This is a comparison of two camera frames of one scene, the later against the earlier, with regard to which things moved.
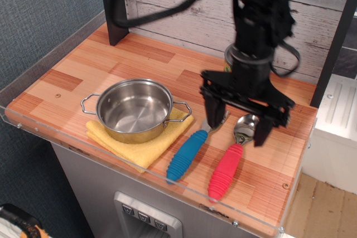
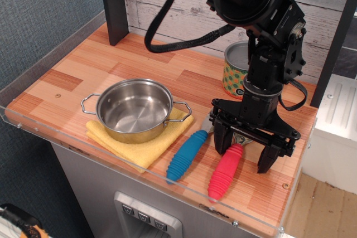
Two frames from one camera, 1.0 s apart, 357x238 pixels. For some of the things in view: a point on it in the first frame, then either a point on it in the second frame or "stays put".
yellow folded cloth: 141,155 stays put
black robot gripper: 247,87 to 256,119
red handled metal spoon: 244,130 stays put
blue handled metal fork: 188,150 stays put
